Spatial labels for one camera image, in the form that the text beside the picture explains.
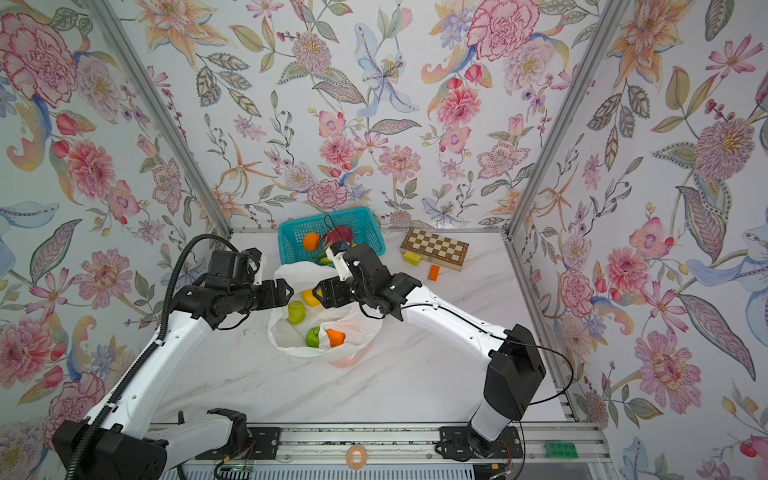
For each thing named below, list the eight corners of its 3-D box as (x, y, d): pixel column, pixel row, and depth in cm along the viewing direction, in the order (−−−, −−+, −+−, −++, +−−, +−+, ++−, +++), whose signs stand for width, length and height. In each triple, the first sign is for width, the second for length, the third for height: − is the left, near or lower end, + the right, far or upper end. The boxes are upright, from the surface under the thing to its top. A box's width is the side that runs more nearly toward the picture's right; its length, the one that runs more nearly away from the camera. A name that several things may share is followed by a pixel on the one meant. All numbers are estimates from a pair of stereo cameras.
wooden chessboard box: (398, 252, 116) (399, 247, 114) (409, 231, 124) (410, 226, 122) (461, 272, 110) (463, 268, 108) (469, 249, 118) (470, 244, 116)
